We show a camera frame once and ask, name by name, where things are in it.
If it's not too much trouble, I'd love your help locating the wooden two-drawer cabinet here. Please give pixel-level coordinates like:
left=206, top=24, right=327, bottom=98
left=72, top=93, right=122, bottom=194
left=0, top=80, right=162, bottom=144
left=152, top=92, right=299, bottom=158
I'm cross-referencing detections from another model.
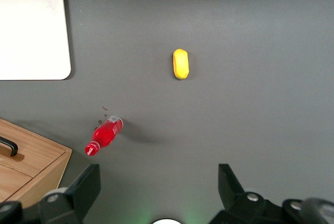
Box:
left=0, top=118, right=73, bottom=204

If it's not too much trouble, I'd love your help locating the yellow lemon-shaped toy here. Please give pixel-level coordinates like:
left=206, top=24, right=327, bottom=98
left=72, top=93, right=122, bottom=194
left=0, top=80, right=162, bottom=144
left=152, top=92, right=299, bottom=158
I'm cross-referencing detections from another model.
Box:
left=172, top=49, right=189, bottom=80

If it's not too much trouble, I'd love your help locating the black drawer handle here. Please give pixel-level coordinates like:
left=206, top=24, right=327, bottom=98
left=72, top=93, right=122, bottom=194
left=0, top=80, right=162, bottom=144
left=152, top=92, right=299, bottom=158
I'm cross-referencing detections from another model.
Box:
left=0, top=136, right=18, bottom=157

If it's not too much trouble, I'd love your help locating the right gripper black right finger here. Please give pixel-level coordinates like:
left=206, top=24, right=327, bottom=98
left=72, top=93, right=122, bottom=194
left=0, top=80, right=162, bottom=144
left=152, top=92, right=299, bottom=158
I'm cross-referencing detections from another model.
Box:
left=208, top=163, right=285, bottom=224

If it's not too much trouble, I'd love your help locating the beige rectangular tray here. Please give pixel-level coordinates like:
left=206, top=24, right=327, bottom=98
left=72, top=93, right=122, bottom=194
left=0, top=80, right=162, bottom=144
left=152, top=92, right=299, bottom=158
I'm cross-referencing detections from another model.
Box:
left=0, top=0, right=71, bottom=81

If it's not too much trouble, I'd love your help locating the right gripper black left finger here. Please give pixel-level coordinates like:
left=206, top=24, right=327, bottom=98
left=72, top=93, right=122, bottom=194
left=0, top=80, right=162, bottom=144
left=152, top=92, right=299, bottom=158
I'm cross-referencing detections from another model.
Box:
left=38, top=163, right=101, bottom=224

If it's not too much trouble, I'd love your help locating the red coke bottle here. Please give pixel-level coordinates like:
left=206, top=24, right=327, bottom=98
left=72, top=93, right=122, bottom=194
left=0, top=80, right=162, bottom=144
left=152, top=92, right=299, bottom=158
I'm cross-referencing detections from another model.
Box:
left=84, top=115, right=124, bottom=157

